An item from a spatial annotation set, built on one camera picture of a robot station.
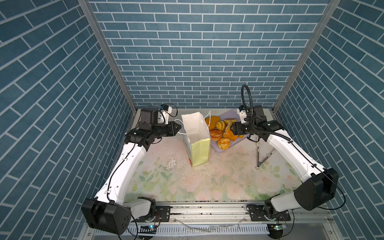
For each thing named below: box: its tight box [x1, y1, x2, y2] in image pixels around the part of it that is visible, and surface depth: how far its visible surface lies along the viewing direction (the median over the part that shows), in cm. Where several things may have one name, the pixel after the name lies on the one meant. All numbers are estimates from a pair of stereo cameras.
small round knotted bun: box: [217, 137, 231, 151], surface depth 98 cm
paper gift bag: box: [181, 111, 211, 168], surface depth 84 cm
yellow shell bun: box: [216, 120, 226, 131], surface depth 104 cm
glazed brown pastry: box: [209, 129, 225, 142], surface depth 102 cm
